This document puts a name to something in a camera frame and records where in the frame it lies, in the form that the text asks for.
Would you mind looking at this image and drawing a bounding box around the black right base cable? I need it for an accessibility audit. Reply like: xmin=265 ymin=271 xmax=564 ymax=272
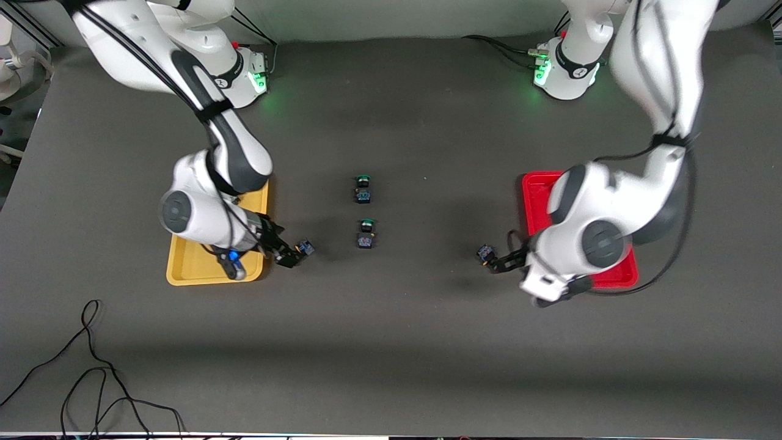
xmin=231 ymin=5 xmax=280 ymax=75

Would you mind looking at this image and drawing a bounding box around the black base cable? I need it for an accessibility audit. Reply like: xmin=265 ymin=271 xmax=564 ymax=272
xmin=231 ymin=5 xmax=280 ymax=75
xmin=461 ymin=34 xmax=541 ymax=63

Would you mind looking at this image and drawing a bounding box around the yellow plastic tray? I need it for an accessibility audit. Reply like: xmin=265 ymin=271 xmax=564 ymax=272
xmin=166 ymin=177 xmax=270 ymax=287

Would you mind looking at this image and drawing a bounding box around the black loose cable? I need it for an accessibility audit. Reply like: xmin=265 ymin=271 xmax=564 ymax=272
xmin=0 ymin=299 xmax=152 ymax=440
xmin=60 ymin=367 xmax=185 ymax=440

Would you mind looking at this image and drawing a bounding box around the white background equipment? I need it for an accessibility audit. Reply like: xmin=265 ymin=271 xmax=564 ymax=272
xmin=0 ymin=13 xmax=54 ymax=102

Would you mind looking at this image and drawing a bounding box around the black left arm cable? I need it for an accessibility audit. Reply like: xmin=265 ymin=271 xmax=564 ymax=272
xmin=507 ymin=0 xmax=701 ymax=298

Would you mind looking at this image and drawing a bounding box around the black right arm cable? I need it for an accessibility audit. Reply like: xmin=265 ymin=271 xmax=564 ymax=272
xmin=61 ymin=0 xmax=271 ymax=252

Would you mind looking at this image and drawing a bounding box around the red plastic tray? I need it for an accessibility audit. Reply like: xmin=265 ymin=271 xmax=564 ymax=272
xmin=522 ymin=171 xmax=640 ymax=289

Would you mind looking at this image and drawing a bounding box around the dark grey table mat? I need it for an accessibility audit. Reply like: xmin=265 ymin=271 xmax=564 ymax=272
xmin=0 ymin=21 xmax=782 ymax=436

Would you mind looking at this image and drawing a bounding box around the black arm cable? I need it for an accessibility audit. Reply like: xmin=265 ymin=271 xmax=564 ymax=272
xmin=61 ymin=0 xmax=271 ymax=252
xmin=507 ymin=0 xmax=701 ymax=298

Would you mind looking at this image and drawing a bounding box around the black left base cable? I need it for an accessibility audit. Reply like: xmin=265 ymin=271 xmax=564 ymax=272
xmin=461 ymin=34 xmax=541 ymax=63

